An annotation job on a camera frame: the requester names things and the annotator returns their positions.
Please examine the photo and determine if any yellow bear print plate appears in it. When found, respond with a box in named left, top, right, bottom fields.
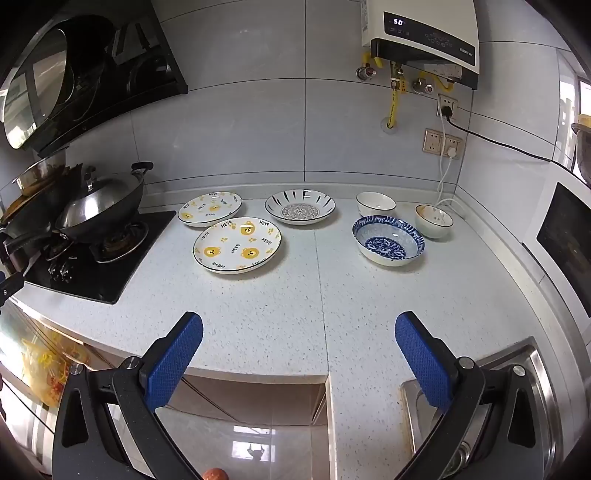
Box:
left=193, top=216, right=282, bottom=275
left=178, top=191, right=243, bottom=228

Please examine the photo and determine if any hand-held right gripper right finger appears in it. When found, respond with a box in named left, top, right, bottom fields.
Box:
left=394, top=311, right=546, bottom=480

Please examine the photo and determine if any kitchen cabinet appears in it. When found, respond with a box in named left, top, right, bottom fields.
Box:
left=0, top=300, right=333, bottom=480

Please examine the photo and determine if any white microwave oven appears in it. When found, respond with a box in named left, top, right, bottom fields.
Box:
left=522, top=161, right=591, bottom=347

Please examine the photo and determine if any yellow plastic bag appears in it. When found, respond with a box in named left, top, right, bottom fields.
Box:
left=18, top=323, right=93, bottom=408

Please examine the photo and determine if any black wok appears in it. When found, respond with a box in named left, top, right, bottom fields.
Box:
left=54, top=161, right=154, bottom=243

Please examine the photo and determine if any white wall water heater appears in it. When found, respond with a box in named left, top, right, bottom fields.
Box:
left=360, top=0, right=481, bottom=90

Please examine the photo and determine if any stainless steel sink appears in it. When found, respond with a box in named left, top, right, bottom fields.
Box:
left=399, top=337, right=561, bottom=480

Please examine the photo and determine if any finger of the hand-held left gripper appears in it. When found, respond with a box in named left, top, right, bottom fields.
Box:
left=0, top=272, right=25, bottom=308

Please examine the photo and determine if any black patterned white plate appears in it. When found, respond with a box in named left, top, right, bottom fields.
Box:
left=264, top=189, right=337, bottom=225

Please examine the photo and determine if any black range hood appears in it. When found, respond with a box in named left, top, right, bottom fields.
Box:
left=0, top=0, right=189, bottom=155

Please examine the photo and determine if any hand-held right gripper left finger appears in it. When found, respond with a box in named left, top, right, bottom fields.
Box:
left=52, top=311, right=204, bottom=480

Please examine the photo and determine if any double wall socket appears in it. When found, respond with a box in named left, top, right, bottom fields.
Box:
left=423, top=128, right=464, bottom=160

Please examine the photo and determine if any steel wok lid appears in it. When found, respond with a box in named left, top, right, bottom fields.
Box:
left=60, top=168, right=139, bottom=230

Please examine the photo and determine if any steel pot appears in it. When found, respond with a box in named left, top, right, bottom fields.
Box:
left=11, top=154, right=70, bottom=197

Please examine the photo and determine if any white plug and cable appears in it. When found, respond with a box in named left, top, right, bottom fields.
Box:
left=435, top=144, right=467, bottom=219

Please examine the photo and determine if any black glass gas stove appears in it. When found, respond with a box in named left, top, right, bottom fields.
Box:
left=18, top=210, right=178, bottom=305

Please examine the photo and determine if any dark pot with yellow rim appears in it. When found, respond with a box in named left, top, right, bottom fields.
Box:
left=571, top=114, right=591, bottom=186

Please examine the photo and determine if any blue patterned bowl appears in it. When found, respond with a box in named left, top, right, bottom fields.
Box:
left=352, top=215, right=426, bottom=266

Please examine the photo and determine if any black frying pan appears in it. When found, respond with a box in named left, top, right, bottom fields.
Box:
left=0, top=194, right=65, bottom=271

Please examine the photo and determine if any white bowl with dark rim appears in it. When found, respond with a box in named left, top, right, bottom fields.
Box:
left=356, top=191, right=397, bottom=217

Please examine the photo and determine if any yellow gas hose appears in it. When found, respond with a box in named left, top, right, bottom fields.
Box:
left=387, top=76, right=403, bottom=131

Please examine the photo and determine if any single wall socket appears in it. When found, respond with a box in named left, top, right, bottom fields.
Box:
left=436, top=93, right=459, bottom=119

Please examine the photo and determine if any black plug and cable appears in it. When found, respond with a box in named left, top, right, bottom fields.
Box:
left=441, top=105, right=575, bottom=172

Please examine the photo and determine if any orange flower bowl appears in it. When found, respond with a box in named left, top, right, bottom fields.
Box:
left=414, top=204, right=454, bottom=240

